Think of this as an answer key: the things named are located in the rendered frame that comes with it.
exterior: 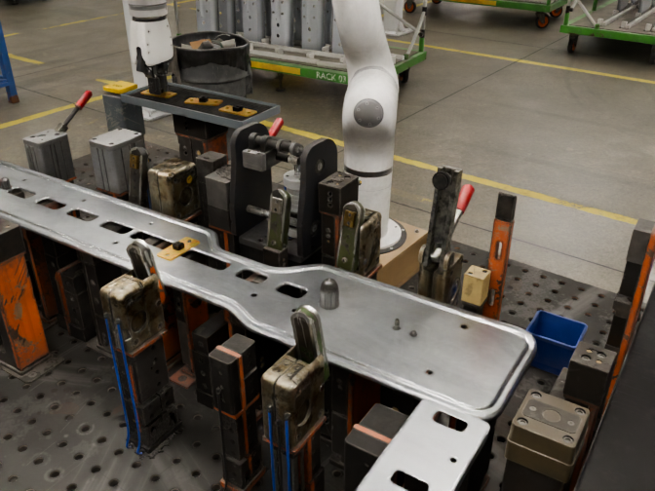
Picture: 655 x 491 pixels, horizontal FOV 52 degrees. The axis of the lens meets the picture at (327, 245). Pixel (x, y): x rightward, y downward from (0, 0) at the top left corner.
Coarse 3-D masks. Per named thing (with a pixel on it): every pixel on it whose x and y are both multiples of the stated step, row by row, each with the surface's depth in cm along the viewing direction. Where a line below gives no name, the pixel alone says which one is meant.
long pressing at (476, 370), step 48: (0, 192) 150; (48, 192) 150; (96, 192) 150; (96, 240) 131; (192, 288) 117; (240, 288) 116; (384, 288) 116; (288, 336) 105; (336, 336) 104; (384, 336) 104; (432, 336) 104; (480, 336) 104; (528, 336) 104; (384, 384) 96; (432, 384) 95; (480, 384) 95
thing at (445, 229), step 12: (444, 168) 108; (456, 168) 108; (432, 180) 106; (444, 180) 105; (456, 180) 107; (444, 192) 109; (456, 192) 108; (432, 204) 110; (444, 204) 110; (456, 204) 110; (432, 216) 111; (444, 216) 111; (432, 228) 111; (444, 228) 110; (432, 240) 113; (444, 240) 111; (444, 252) 111
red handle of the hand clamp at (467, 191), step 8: (464, 192) 117; (472, 192) 118; (464, 200) 117; (456, 208) 116; (464, 208) 116; (456, 216) 116; (456, 224) 116; (440, 248) 113; (432, 256) 113; (440, 256) 113
